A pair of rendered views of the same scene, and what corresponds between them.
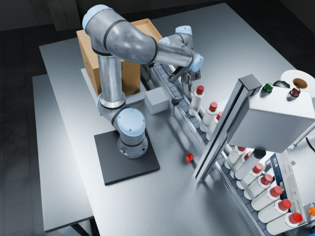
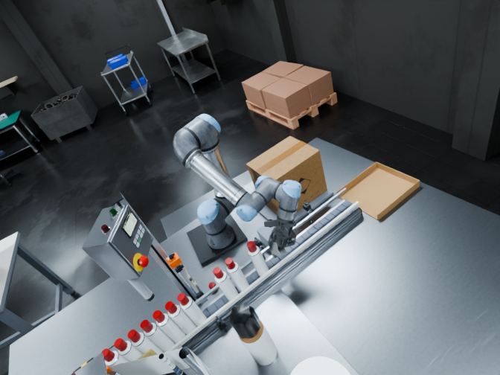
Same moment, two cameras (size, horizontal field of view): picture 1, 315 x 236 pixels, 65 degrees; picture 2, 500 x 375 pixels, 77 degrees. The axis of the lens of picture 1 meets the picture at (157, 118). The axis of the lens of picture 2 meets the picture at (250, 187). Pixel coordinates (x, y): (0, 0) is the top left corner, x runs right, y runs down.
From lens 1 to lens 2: 148 cm
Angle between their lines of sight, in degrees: 65
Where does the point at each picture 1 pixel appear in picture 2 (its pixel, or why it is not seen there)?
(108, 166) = (199, 229)
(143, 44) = (176, 149)
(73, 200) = (178, 223)
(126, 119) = (204, 204)
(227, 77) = (356, 309)
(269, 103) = (103, 218)
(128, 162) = (204, 240)
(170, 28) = (427, 211)
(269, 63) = not seen: outside the picture
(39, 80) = not seen: hidden behind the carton
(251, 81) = (115, 199)
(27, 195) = not seen: hidden behind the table
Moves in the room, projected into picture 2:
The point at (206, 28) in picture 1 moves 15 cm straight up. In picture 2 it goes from (472, 255) to (478, 231)
